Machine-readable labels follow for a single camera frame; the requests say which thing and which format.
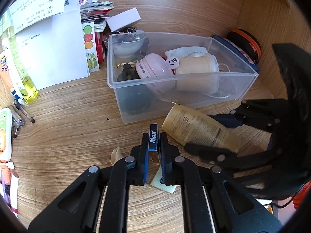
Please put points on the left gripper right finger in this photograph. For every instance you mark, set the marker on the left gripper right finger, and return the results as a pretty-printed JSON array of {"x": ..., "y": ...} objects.
[{"x": 211, "y": 200}]

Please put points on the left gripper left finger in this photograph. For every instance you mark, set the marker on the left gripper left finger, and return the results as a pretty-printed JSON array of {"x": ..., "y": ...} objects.
[{"x": 99, "y": 197}]

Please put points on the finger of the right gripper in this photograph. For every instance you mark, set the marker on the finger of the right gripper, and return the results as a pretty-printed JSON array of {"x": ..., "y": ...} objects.
[
  {"x": 228, "y": 120},
  {"x": 216, "y": 155}
]

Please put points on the yellow lotion bottle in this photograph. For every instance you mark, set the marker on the yellow lotion bottle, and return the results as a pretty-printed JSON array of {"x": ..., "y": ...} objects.
[{"x": 186, "y": 125}]

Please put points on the blue Max staples box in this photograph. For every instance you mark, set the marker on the blue Max staples box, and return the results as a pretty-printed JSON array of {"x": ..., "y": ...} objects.
[{"x": 153, "y": 137}]

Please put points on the cream wrapper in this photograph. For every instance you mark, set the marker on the cream wrapper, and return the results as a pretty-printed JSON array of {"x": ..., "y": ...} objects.
[{"x": 116, "y": 155}]

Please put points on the blue pencil pouch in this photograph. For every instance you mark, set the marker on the blue pencil pouch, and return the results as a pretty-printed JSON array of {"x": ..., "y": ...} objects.
[{"x": 238, "y": 51}]

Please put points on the black orange round case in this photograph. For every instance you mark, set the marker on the black orange round case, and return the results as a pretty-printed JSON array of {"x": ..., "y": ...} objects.
[{"x": 247, "y": 42}]

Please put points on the clear plastic storage bin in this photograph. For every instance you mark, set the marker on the clear plastic storage bin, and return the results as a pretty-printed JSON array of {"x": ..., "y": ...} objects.
[{"x": 236, "y": 76}]

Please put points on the pink round brush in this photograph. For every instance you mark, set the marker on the pink round brush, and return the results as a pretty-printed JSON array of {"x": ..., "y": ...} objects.
[{"x": 152, "y": 66}]

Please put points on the black pen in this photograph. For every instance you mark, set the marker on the black pen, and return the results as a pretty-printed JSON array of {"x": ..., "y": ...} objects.
[{"x": 23, "y": 111}]

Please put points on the yellow liquid spray bottle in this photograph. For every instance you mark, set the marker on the yellow liquid spray bottle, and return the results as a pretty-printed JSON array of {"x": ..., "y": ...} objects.
[{"x": 18, "y": 74}]

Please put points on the clear glass bowl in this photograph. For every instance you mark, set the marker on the clear glass bowl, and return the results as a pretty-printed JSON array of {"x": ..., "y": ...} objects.
[{"x": 124, "y": 45}]

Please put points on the white small cardboard box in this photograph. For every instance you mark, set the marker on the white small cardboard box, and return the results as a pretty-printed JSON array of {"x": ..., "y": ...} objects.
[{"x": 123, "y": 19}]

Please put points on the stack of booklets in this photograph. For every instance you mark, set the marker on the stack of booklets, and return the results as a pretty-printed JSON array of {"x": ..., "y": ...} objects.
[{"x": 96, "y": 12}]

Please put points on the white paper stand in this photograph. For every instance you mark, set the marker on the white paper stand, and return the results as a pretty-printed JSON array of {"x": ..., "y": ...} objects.
[{"x": 50, "y": 40}]

